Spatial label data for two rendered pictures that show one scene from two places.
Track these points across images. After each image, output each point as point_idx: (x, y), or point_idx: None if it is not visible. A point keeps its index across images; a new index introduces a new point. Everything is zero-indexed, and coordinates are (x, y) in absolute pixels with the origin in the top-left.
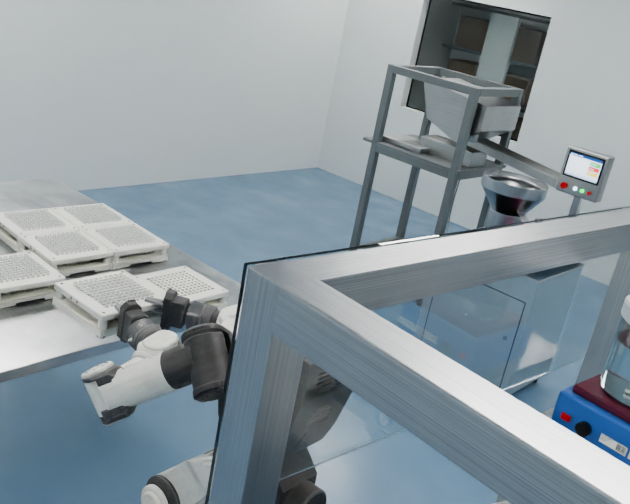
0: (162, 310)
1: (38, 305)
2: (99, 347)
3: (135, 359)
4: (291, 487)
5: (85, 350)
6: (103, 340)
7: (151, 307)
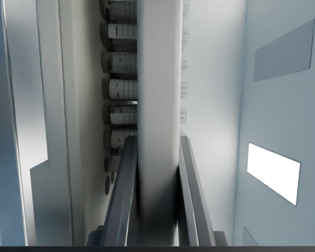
0: (181, 250)
1: None
2: (3, 74)
3: None
4: None
5: (1, 31)
6: (24, 97)
7: (158, 162)
